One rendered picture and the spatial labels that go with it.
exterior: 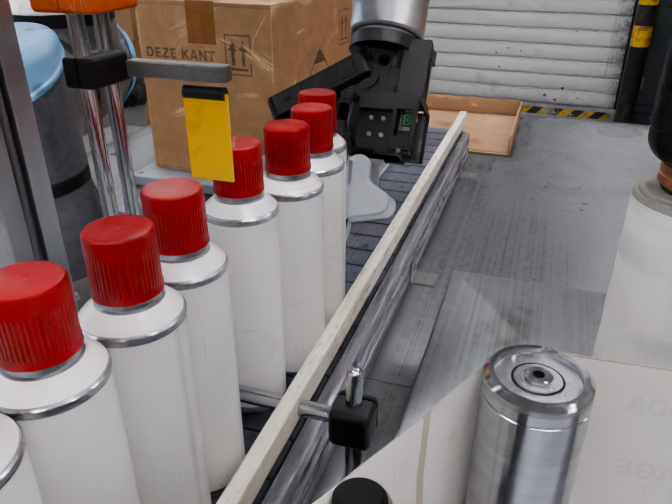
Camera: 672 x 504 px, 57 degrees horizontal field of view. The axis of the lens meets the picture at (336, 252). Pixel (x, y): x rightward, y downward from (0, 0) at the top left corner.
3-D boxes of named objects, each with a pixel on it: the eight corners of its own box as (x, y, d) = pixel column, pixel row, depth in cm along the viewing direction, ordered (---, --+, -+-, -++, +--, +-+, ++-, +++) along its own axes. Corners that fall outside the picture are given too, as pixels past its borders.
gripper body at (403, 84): (409, 155, 57) (429, 28, 57) (322, 146, 59) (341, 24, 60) (421, 171, 64) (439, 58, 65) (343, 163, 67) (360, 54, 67)
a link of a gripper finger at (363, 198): (378, 251, 58) (393, 155, 58) (318, 242, 60) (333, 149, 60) (384, 253, 61) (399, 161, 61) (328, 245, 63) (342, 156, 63)
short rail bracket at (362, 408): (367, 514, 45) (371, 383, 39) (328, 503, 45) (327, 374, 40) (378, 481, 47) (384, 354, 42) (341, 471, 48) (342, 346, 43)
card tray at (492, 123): (509, 156, 117) (512, 136, 115) (377, 143, 124) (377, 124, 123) (520, 117, 142) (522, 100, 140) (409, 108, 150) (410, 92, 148)
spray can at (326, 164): (343, 342, 55) (345, 115, 46) (285, 342, 55) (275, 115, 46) (343, 311, 60) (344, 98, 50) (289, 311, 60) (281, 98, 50)
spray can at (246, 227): (266, 421, 46) (248, 158, 37) (208, 402, 48) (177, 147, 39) (298, 380, 50) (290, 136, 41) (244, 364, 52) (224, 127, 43)
